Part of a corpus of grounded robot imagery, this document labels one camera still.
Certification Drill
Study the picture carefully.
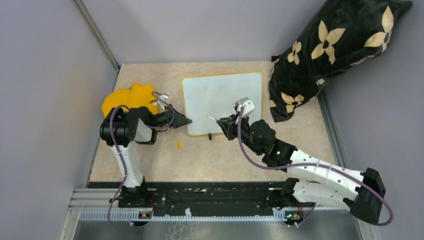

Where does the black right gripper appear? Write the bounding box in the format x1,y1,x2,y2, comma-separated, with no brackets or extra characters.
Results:
217,112,263,156

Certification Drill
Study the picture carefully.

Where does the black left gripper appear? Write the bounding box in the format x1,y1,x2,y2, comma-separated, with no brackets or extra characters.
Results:
149,103,192,129

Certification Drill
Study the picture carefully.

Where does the white board yellow frame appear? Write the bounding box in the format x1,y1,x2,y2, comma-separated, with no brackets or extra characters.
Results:
182,72,263,136

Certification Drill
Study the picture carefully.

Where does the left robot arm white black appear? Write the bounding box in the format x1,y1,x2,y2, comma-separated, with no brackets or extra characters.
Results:
99,105,193,207

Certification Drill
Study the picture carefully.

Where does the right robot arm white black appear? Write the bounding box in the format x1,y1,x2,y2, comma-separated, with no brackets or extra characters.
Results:
216,114,388,226

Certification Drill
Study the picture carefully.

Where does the yellow cloth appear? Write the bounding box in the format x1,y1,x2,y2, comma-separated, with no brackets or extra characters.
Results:
101,82,159,118

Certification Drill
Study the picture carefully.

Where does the black floral pillow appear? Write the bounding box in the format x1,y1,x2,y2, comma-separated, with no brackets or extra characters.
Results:
268,0,413,123

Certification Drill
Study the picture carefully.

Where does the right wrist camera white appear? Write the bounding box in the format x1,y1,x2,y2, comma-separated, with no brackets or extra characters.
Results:
234,97,256,118

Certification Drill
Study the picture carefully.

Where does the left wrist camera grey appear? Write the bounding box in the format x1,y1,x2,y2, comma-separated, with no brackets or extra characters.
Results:
157,93,169,109

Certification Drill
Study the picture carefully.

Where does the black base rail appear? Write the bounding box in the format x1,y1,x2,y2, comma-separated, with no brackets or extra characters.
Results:
72,180,316,227

